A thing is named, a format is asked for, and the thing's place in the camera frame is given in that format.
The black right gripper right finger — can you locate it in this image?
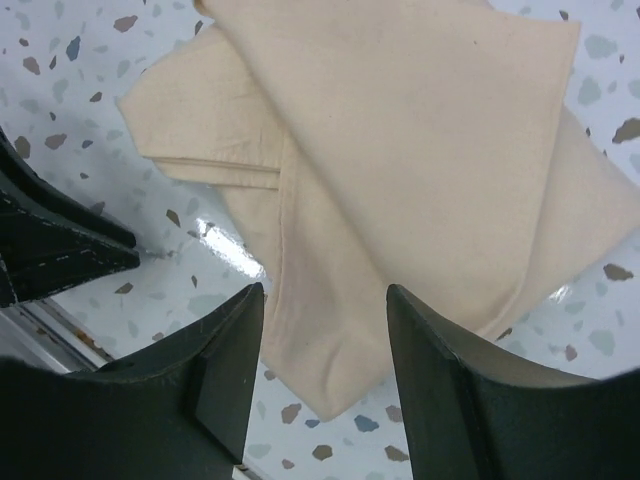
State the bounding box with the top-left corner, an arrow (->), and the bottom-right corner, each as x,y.
386,285 -> 639,479

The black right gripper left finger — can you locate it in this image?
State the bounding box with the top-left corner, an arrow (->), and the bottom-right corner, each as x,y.
1,283 -> 264,479

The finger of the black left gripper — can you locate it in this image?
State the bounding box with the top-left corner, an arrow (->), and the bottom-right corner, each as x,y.
1,239 -> 140,306
1,131 -> 136,248

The beige cloth mat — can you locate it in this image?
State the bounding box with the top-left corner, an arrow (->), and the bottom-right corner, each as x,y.
119,1 -> 639,421

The aluminium rail frame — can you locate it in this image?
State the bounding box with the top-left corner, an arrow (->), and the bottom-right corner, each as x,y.
1,299 -> 114,374

